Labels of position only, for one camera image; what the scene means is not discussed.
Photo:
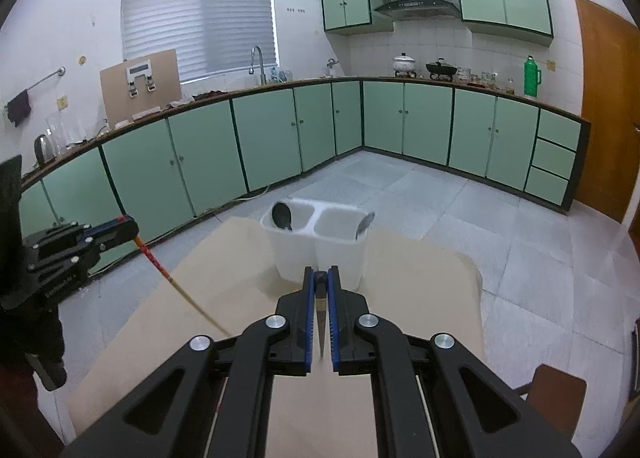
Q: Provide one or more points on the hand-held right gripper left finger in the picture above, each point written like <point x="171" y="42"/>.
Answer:
<point x="310" y="323"/>

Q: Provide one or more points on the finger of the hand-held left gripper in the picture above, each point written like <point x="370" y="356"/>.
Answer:
<point x="70" y="268"/>
<point x="107" y="228"/>

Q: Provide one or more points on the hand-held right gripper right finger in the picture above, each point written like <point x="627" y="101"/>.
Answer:
<point x="334" y="323"/>

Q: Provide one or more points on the brown chopstick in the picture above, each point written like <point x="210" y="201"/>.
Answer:
<point x="321" y="323"/>

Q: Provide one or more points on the white utensil holder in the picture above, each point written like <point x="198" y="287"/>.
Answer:
<point x="295" y="258"/>

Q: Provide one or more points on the red chopstick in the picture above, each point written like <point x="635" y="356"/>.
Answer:
<point x="180" y="285"/>

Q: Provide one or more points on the steel electric kettle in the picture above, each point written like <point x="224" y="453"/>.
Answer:
<point x="44" y="148"/>

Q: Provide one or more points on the grey spoon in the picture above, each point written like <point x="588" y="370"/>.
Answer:
<point x="364" y="224"/>

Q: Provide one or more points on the clear glass pitcher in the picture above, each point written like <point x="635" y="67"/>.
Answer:
<point x="62" y="130"/>

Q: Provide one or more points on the black spoon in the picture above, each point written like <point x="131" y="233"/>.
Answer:
<point x="281" y="215"/>

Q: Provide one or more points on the wooden board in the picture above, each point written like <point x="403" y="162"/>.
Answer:
<point x="115" y="97"/>

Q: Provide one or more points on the dark towel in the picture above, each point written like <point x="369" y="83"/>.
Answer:
<point x="19" y="107"/>

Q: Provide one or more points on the white device on board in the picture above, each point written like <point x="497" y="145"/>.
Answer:
<point x="140" y="69"/>

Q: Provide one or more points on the green lower cabinets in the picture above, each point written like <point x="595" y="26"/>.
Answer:
<point x="270" y="137"/>

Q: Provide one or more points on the steel faucet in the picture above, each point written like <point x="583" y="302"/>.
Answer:
<point x="257" y="57"/>

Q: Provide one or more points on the white window blind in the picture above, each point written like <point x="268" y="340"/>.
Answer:
<point x="200" y="12"/>

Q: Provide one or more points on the brown chair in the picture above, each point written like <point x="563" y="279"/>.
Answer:
<point x="557" y="398"/>

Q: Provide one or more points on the white cooking pot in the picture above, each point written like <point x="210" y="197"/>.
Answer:
<point x="404" y="63"/>

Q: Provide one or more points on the black wok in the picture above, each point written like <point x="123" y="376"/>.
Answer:
<point x="441" y="69"/>

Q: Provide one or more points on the row of glass jars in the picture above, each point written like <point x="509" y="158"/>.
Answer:
<point x="492" y="80"/>

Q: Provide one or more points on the green thermos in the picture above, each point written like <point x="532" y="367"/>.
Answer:
<point x="531" y="78"/>

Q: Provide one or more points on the black range hood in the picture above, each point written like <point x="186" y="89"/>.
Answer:
<point x="417" y="8"/>

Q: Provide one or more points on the wooden door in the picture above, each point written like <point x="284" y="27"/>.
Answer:
<point x="607" y="112"/>

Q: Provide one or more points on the metal towel rail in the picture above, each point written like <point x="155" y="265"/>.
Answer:
<point x="47" y="78"/>

